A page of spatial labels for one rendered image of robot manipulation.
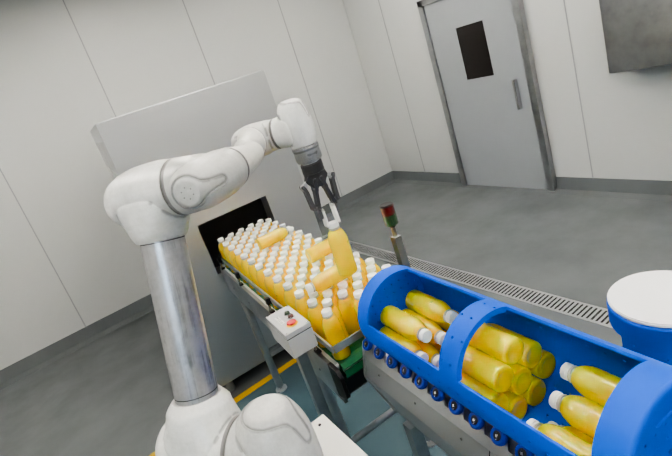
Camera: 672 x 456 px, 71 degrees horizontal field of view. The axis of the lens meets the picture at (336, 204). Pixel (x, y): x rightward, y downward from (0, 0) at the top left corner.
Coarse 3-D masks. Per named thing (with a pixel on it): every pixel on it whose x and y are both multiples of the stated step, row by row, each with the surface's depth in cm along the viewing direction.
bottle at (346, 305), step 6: (348, 294) 181; (342, 300) 180; (348, 300) 179; (342, 306) 179; (348, 306) 179; (342, 312) 180; (348, 312) 179; (354, 312) 180; (342, 318) 182; (348, 318) 180; (354, 318) 180; (348, 324) 181; (354, 324) 181; (348, 330) 182; (354, 330) 182
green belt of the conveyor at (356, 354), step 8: (232, 272) 294; (272, 304) 234; (352, 344) 181; (360, 344) 179; (328, 352) 181; (352, 352) 176; (360, 352) 174; (336, 360) 174; (344, 360) 173; (352, 360) 172; (344, 368) 170; (352, 368) 170; (360, 368) 173; (344, 376) 173
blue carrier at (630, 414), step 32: (384, 288) 157; (416, 288) 163; (448, 288) 150; (480, 320) 115; (512, 320) 130; (544, 320) 109; (448, 352) 116; (576, 352) 114; (608, 352) 105; (448, 384) 117; (640, 384) 83; (480, 416) 112; (512, 416) 99; (544, 416) 116; (608, 416) 82; (640, 416) 79; (544, 448) 93; (608, 448) 80; (640, 448) 78
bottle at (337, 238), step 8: (336, 232) 162; (344, 232) 164; (328, 240) 164; (336, 240) 162; (344, 240) 163; (336, 248) 163; (344, 248) 163; (336, 256) 164; (344, 256) 163; (352, 256) 166; (336, 264) 166; (344, 264) 164; (352, 264) 165; (344, 272) 165; (352, 272) 166
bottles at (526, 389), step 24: (408, 312) 153; (432, 336) 141; (432, 360) 141; (552, 360) 119; (480, 384) 116; (528, 384) 116; (504, 408) 113; (576, 408) 99; (600, 408) 97; (552, 432) 97; (576, 432) 101
